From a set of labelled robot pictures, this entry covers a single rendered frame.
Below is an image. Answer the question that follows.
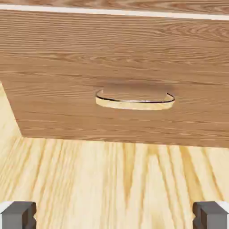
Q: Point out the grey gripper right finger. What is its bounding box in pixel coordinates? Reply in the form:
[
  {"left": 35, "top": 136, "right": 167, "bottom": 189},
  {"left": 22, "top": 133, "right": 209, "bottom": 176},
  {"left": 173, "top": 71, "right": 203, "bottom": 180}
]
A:
[{"left": 192, "top": 201, "right": 229, "bottom": 229}]

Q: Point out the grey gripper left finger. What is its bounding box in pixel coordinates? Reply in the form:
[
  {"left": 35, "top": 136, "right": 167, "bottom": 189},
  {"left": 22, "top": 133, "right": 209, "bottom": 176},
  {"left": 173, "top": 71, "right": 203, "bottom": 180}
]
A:
[{"left": 0, "top": 201, "right": 38, "bottom": 229}]

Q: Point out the light wood drawer front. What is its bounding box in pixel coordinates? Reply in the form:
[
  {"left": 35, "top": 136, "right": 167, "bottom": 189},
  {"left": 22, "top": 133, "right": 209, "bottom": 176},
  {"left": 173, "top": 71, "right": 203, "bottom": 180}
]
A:
[
  {"left": 0, "top": 0, "right": 229, "bottom": 16},
  {"left": 0, "top": 9, "right": 229, "bottom": 149}
]

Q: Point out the light wood cabinet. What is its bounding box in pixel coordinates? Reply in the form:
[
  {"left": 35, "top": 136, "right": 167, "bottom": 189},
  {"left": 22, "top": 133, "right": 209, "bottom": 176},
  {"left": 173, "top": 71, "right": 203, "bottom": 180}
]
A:
[{"left": 0, "top": 0, "right": 229, "bottom": 149}]

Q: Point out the curved metal drawer handle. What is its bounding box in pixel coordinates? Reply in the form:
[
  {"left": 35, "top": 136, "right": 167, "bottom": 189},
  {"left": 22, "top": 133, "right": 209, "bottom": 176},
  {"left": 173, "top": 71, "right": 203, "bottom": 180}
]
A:
[{"left": 95, "top": 89, "right": 176, "bottom": 111}]

